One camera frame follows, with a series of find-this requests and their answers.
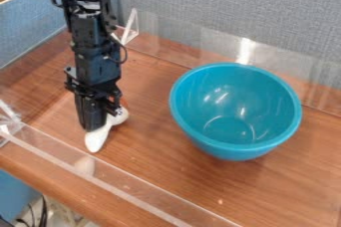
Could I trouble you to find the blue plastic bowl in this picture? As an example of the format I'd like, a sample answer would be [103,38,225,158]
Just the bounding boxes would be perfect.
[170,63,303,161]

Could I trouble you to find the clear acrylic barrier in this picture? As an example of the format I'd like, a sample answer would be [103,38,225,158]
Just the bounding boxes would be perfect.
[130,10,341,116]
[0,25,73,73]
[0,101,241,227]

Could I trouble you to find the white brown-capped toy mushroom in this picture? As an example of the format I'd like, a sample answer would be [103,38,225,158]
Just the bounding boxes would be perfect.
[86,107,130,153]

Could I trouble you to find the clear acrylic corner bracket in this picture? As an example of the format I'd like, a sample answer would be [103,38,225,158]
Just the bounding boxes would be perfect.
[113,9,141,45]

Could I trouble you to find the clear acrylic left barrier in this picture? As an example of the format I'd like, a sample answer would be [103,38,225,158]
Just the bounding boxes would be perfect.
[0,25,73,73]

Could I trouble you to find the black cables under table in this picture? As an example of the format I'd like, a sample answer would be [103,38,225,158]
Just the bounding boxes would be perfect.
[15,195,51,227]

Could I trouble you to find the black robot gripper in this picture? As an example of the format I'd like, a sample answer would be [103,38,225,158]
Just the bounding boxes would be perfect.
[65,1,125,131]

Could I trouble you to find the clear acrylic back barrier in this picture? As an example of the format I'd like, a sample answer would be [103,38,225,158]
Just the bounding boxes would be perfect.
[130,10,341,116]

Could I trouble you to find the clear acrylic front barrier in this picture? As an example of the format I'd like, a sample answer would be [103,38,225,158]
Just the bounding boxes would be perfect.
[0,101,241,227]

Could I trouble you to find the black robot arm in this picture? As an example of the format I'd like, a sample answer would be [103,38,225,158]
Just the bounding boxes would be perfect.
[51,0,129,131]

